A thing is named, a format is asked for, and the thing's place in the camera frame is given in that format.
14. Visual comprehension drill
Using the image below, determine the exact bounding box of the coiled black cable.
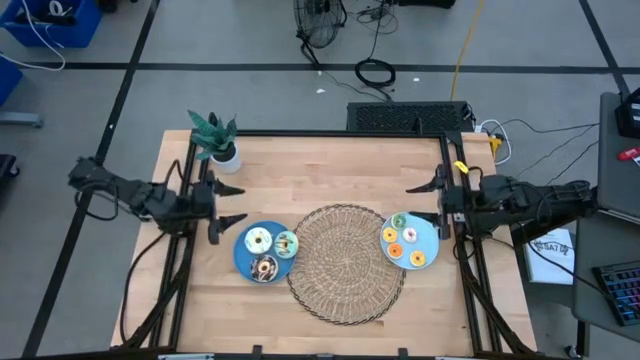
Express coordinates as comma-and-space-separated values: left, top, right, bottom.
353, 58, 398, 90

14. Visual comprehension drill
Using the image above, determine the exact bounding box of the large mint chocolate-drizzled donut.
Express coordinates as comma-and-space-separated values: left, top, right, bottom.
272, 230, 300, 260

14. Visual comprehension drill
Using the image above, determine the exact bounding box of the black chair base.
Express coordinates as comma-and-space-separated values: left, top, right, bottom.
0, 153, 21, 181

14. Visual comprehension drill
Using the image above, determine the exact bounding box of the grey metal foot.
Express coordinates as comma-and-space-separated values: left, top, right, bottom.
0, 110, 45, 129

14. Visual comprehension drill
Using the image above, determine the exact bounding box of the round woven straw placemat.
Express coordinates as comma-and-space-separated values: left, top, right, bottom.
284, 203, 407, 327

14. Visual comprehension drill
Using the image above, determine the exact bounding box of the black base cable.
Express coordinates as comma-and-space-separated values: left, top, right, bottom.
118, 232, 174, 346

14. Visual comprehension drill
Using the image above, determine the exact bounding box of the grey desk top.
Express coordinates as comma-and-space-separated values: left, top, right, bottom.
571, 206, 640, 346
596, 91, 640, 221

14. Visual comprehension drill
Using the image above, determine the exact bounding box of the black perforated case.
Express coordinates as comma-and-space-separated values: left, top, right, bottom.
345, 100, 475, 135

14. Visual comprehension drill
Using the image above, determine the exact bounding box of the white printed booklet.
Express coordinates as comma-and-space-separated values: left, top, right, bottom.
524, 228, 576, 286

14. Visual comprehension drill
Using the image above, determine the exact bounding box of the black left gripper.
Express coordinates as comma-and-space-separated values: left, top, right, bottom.
192, 169, 250, 246

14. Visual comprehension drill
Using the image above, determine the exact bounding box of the yellow cable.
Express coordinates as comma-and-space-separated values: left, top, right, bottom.
448, 0, 486, 103

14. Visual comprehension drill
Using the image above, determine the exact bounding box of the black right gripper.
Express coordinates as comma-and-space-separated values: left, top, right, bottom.
405, 163, 474, 241

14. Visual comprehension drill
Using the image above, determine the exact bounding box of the green leafy plant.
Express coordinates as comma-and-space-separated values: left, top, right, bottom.
187, 109, 239, 162

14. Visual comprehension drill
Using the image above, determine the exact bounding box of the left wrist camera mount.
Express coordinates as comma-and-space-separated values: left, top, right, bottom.
192, 183, 214, 206

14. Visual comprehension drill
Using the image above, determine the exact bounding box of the black aluminium table frame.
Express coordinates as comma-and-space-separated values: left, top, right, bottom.
110, 128, 539, 360

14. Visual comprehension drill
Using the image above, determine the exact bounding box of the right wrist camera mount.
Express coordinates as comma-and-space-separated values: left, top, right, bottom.
449, 188, 471, 211

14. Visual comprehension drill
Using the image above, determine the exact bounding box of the white plant pot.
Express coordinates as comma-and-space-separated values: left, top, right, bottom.
209, 144, 244, 175

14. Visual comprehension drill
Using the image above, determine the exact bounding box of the blue storage bin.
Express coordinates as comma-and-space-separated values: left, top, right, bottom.
0, 0, 104, 50
0, 55, 25, 109

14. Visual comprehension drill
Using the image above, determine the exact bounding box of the black backlit keyboard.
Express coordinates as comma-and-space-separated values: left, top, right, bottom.
592, 260, 640, 328

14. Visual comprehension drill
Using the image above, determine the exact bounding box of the black floor fan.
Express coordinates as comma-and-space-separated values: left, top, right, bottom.
292, 0, 349, 67

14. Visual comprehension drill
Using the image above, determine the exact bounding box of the light blue plate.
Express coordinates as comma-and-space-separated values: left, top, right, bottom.
379, 210, 441, 272

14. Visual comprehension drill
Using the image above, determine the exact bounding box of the large chocolate white-drizzled donut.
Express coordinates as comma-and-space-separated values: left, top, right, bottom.
249, 254, 280, 284

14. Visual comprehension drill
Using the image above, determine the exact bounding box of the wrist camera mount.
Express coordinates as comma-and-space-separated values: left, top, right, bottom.
449, 188, 471, 211
192, 183, 214, 206

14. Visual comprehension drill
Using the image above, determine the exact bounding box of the dark blue plate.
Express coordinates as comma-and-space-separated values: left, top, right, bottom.
232, 220, 299, 285

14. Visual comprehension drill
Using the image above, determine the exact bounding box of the black desk device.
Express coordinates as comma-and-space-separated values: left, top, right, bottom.
614, 87, 640, 140

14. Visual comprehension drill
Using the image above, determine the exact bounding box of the large white blue-drizzled donut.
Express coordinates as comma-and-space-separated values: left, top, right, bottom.
243, 226, 274, 256

